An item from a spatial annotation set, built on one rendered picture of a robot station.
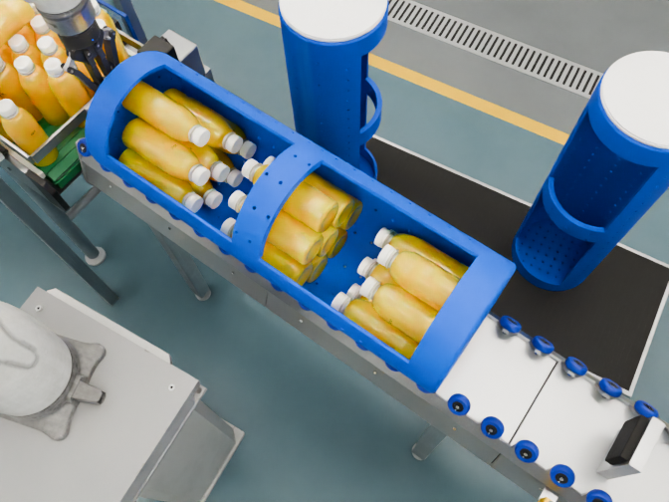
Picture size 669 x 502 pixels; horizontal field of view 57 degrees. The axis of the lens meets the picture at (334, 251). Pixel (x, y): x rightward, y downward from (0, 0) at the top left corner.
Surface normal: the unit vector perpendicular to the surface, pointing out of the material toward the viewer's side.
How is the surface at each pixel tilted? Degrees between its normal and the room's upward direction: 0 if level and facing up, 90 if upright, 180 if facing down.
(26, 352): 75
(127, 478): 0
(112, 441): 0
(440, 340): 40
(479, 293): 2
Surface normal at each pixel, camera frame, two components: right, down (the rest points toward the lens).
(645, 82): -0.03, -0.42
